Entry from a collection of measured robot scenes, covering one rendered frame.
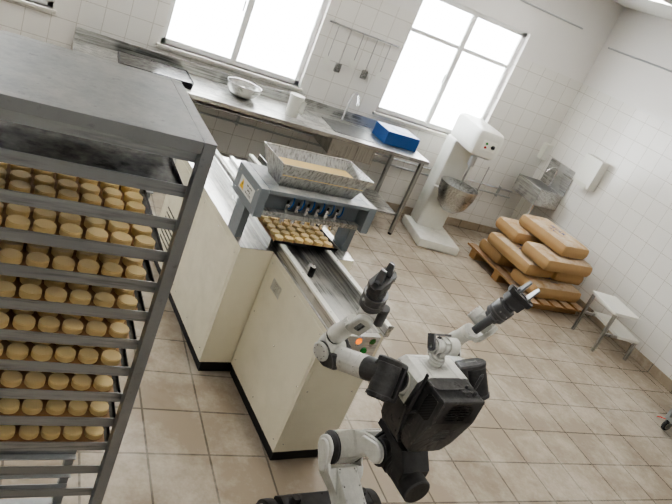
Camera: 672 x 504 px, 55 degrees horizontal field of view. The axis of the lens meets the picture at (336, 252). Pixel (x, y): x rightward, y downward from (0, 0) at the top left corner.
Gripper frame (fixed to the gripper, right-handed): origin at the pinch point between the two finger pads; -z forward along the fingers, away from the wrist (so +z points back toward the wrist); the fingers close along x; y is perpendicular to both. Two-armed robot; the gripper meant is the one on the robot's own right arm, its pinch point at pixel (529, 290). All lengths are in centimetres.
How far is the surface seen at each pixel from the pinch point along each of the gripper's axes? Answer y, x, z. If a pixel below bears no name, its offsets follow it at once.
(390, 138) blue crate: 399, -2, 110
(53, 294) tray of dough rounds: -99, 131, 54
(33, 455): -74, 101, 145
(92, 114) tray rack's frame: -100, 149, 8
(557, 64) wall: 548, -101, -45
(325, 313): 20, 38, 81
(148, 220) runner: -92, 126, 24
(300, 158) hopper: 106, 86, 69
